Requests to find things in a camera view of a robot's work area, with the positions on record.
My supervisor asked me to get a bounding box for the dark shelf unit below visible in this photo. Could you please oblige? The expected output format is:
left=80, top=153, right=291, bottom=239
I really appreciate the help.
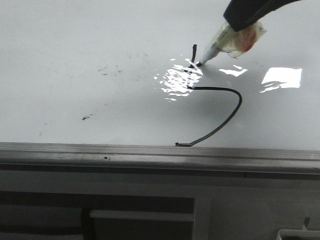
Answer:
left=0, top=191, right=195, bottom=240

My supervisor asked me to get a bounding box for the white bin corner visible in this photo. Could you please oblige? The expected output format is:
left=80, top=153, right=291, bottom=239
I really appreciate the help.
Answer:
left=276, top=229, right=320, bottom=240

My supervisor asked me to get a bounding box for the grey aluminium whiteboard frame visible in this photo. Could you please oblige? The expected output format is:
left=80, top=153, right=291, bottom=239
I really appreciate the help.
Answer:
left=0, top=142, right=320, bottom=176

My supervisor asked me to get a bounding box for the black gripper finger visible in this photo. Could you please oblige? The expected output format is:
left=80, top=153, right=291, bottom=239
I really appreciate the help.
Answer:
left=223, top=0, right=298, bottom=32

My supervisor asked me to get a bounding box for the white whiteboard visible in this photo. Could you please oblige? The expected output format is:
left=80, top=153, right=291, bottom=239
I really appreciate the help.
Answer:
left=0, top=0, right=320, bottom=150

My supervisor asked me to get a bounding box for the white whiteboard marker with tape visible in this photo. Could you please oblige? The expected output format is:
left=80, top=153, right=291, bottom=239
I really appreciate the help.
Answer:
left=197, top=22, right=267, bottom=67

